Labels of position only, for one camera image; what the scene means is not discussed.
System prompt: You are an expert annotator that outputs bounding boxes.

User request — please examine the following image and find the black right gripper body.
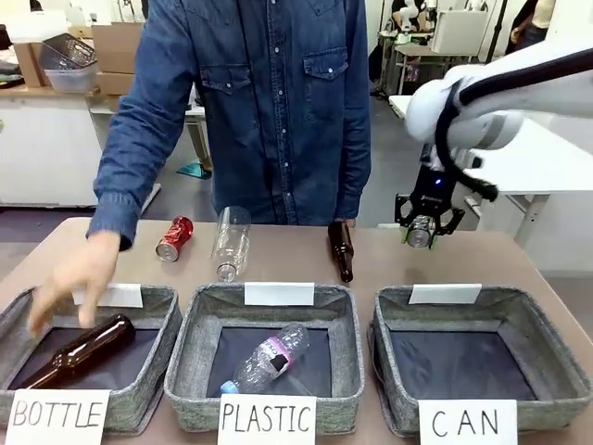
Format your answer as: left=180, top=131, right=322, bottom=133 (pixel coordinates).
left=409, top=164, right=459, bottom=220

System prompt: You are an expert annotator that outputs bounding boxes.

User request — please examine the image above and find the silver aluminium can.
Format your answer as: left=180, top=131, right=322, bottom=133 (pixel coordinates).
left=405, top=215, right=436, bottom=248

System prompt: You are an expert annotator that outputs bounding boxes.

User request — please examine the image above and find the brown glass bottle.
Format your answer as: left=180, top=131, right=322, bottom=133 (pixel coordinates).
left=18, top=313, right=137, bottom=390
left=327, top=221, right=356, bottom=284

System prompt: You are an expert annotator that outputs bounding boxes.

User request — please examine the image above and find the person's right forearm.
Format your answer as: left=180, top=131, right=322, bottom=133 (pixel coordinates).
left=86, top=152, right=155, bottom=252

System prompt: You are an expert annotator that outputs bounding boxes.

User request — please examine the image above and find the person's left forearm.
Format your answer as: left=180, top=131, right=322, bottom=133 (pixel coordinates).
left=335, top=138, right=372, bottom=222

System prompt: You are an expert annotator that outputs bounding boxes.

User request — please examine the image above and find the grey basket labelled can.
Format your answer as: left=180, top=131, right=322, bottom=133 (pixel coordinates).
left=369, top=284, right=593, bottom=438

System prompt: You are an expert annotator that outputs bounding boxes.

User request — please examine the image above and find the white CAN paper label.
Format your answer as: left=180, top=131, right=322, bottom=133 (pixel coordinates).
left=418, top=399, right=519, bottom=445

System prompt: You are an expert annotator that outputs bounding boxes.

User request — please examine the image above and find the grey basket labelled plastic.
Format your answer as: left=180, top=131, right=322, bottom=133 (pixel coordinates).
left=163, top=283, right=366, bottom=433

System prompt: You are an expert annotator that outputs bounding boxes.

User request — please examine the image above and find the crushed red can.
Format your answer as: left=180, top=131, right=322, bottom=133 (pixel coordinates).
left=155, top=215, right=195, bottom=264

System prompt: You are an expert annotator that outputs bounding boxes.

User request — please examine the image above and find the grey basket labelled bottle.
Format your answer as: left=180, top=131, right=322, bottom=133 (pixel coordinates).
left=0, top=284, right=183, bottom=436

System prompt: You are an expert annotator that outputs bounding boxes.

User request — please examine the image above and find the person's right hand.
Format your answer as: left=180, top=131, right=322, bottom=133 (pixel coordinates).
left=28, top=229, right=123, bottom=337

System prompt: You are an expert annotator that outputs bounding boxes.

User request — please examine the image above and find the blank white card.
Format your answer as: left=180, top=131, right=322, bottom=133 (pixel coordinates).
left=408, top=283, right=484, bottom=306
left=72, top=283, right=145, bottom=309
left=244, top=281, right=316, bottom=307

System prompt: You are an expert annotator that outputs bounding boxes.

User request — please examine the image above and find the white side table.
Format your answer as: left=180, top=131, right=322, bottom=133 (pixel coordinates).
left=387, top=93, right=593, bottom=275

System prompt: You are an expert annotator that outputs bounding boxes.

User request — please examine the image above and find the person in denim shirt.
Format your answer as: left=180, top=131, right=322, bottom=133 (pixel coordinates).
left=95, top=0, right=372, bottom=227

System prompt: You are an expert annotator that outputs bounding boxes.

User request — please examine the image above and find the white box on background table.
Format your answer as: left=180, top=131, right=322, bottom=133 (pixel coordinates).
left=432, top=8, right=490, bottom=57

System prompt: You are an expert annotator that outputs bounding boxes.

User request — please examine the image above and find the clear plastic bottle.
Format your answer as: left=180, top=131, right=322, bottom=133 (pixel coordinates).
left=210, top=206, right=253, bottom=283

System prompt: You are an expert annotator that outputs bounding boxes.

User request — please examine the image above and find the background person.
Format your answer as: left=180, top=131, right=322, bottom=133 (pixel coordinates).
left=506, top=0, right=558, bottom=56

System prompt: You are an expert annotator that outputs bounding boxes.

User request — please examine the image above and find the purple label plastic bottle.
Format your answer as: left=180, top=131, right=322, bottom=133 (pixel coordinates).
left=220, top=323, right=310, bottom=396

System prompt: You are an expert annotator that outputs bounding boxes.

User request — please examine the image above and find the teal object on floor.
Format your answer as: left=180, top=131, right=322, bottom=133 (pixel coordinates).
left=176, top=159, right=214, bottom=181

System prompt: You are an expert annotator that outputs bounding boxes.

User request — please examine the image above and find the white PLASTIC paper label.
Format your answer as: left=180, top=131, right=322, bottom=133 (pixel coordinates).
left=217, top=393, right=318, bottom=445

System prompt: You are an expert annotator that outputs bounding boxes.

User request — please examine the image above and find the flat cardboard box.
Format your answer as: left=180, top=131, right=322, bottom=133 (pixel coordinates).
left=95, top=71, right=136, bottom=96

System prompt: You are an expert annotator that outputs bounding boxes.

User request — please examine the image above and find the large cardboard box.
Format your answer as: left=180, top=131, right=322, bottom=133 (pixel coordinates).
left=91, top=21, right=145, bottom=75

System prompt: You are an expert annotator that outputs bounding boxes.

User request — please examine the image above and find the clear plastic storage tub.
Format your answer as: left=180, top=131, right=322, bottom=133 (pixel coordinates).
left=44, top=62, right=101, bottom=95

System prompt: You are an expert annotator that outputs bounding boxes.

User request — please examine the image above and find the white cabinet with wood top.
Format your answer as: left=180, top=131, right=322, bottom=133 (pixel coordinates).
left=0, top=84, right=115, bottom=208

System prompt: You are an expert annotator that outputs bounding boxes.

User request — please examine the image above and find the black plastic crate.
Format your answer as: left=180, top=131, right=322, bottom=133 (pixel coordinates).
left=39, top=32, right=99, bottom=71

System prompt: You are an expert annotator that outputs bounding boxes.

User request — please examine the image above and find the small cardboard box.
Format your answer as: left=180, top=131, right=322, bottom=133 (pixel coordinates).
left=13, top=41, right=53, bottom=89

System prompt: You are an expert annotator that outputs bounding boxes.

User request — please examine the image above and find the white BOTTLE paper label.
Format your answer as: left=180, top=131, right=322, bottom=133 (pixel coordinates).
left=5, top=388, right=112, bottom=445

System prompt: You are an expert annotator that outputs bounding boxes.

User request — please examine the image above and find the white foam box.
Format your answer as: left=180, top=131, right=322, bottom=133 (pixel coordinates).
left=0, top=10, right=73, bottom=45

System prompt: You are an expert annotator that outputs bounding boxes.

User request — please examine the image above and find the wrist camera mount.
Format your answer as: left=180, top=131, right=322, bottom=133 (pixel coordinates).
left=419, top=143, right=486, bottom=174

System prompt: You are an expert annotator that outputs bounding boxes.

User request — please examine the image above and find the black sleeved arm cable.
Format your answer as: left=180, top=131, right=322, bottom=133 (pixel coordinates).
left=434, top=48, right=593, bottom=203

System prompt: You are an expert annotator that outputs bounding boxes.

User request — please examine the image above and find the background metal frame table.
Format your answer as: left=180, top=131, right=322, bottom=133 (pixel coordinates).
left=377, top=31, right=478, bottom=96

